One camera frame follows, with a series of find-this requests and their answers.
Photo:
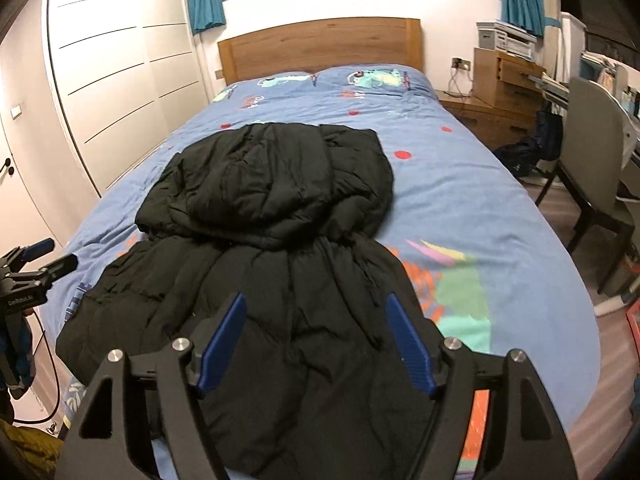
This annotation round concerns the wooden headboard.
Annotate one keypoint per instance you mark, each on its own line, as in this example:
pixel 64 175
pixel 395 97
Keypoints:
pixel 320 50

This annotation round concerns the olive cloth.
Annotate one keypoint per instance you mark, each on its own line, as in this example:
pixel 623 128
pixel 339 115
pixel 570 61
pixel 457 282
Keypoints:
pixel 22 447

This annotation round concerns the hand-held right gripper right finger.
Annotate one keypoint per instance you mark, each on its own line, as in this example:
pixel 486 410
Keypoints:
pixel 410 345

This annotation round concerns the white light switch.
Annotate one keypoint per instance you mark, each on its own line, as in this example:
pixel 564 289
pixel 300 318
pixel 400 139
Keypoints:
pixel 16 110

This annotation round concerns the white cabinet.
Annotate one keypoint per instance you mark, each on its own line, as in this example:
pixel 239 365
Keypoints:
pixel 572 45

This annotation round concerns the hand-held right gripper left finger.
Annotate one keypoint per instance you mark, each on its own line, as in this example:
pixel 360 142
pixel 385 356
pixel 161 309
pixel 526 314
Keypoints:
pixel 225 340

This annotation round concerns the white desk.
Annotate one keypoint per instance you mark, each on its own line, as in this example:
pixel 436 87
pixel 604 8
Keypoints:
pixel 607 67

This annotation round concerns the grey chair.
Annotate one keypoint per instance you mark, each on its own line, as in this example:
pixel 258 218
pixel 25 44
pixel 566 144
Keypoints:
pixel 590 130

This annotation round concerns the person's left hand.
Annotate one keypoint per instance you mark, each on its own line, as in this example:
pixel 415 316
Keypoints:
pixel 17 350

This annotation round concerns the white printer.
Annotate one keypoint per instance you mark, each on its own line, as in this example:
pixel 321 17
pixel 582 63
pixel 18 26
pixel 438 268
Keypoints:
pixel 507 39

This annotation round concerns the wall socket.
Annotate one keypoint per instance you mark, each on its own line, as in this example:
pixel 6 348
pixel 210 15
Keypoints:
pixel 461 64

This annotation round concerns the black puffer coat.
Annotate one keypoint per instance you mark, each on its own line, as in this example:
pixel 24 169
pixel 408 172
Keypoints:
pixel 280 240

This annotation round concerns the wooden nightstand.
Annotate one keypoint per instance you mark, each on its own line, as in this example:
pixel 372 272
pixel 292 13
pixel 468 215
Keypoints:
pixel 480 117

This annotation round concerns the white wardrobe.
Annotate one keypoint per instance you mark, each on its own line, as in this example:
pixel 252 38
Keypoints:
pixel 125 85

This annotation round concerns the dark blue hanging bag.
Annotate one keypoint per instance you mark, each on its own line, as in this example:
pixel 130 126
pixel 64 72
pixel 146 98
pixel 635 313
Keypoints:
pixel 549 135

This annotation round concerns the bed with blue cartoon sheet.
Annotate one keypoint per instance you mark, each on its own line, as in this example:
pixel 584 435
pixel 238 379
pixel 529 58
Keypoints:
pixel 475 210

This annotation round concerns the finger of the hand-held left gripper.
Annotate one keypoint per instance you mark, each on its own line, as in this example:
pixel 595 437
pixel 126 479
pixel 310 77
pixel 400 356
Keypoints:
pixel 60 266
pixel 39 248

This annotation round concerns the wooden drawer cabinet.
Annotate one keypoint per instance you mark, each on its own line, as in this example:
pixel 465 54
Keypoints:
pixel 492 82

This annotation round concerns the black backpack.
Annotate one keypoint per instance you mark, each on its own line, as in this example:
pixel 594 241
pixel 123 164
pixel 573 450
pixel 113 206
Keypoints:
pixel 517 156

